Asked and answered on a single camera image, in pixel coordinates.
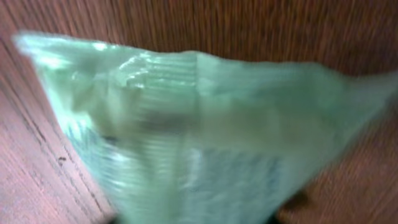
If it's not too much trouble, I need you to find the mint green wipes packet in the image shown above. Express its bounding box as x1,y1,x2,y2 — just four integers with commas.
13,32,397,223

